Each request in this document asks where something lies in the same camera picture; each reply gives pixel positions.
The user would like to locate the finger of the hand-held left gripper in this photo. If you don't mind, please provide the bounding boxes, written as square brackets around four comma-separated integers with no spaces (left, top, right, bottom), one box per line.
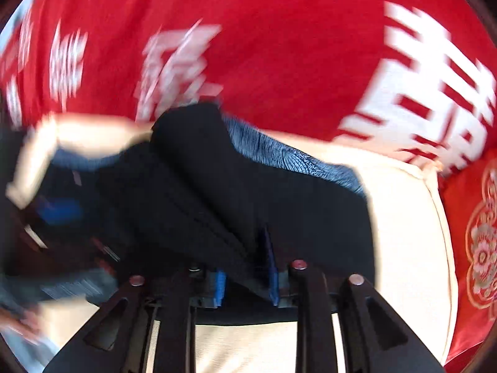
[23,196,87,250]

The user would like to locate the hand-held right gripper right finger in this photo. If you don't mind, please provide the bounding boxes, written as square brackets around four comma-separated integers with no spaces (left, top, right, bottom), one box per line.
[263,226,446,373]

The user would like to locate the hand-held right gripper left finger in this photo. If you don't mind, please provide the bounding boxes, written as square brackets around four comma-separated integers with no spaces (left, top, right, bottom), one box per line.
[44,266,227,373]

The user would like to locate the black pants with blue stripes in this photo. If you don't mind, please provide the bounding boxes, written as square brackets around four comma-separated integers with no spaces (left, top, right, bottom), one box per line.
[39,101,377,315]

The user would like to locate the cream cloth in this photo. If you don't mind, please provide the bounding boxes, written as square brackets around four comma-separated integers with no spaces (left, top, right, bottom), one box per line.
[6,111,457,373]

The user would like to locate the red cushion with gold print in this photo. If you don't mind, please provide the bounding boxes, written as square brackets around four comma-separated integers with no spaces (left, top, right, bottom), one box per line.
[439,148,497,373]

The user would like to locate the red printed blanket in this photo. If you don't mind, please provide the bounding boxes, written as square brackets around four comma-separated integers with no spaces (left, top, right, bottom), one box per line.
[0,0,497,181]

